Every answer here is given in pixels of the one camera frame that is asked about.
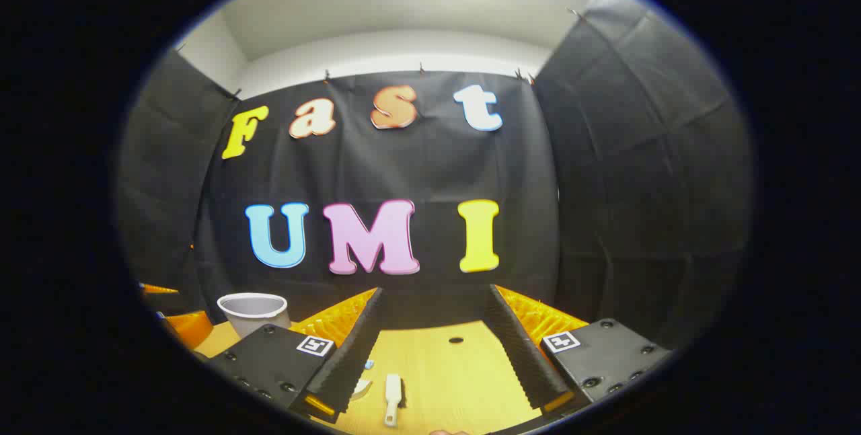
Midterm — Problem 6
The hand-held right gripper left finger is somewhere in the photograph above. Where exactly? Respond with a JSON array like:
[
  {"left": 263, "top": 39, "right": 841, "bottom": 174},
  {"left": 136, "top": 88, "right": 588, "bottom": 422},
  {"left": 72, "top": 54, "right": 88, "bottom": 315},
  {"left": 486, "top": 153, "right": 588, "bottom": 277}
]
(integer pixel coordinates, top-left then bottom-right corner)
[{"left": 209, "top": 287, "right": 385, "bottom": 422}]

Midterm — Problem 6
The white ribbed garbage bin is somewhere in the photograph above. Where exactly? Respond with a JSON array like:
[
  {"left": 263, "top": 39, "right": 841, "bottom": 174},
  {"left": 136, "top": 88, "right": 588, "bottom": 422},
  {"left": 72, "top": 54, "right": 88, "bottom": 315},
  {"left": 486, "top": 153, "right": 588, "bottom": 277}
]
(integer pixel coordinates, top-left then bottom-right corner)
[{"left": 217, "top": 292, "right": 291, "bottom": 339}]

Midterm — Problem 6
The small white broom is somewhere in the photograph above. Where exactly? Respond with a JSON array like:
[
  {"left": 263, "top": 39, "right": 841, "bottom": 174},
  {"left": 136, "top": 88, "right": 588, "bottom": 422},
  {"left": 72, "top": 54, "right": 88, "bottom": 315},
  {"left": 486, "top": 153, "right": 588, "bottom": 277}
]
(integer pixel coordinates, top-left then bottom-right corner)
[{"left": 383, "top": 373, "right": 404, "bottom": 428}]

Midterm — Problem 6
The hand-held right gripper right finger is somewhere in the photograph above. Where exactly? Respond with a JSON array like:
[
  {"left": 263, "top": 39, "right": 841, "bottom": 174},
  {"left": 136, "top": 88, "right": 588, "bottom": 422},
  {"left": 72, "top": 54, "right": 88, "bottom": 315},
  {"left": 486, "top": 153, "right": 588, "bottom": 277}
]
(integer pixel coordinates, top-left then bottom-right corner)
[{"left": 483, "top": 284, "right": 673, "bottom": 414}]

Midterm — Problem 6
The yellow wooden desktop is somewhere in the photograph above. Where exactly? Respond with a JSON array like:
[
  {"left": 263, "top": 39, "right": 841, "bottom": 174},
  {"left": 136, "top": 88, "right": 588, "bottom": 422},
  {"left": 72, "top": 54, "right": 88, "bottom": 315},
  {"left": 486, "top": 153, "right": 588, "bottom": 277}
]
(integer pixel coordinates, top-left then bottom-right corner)
[{"left": 194, "top": 319, "right": 547, "bottom": 435}]

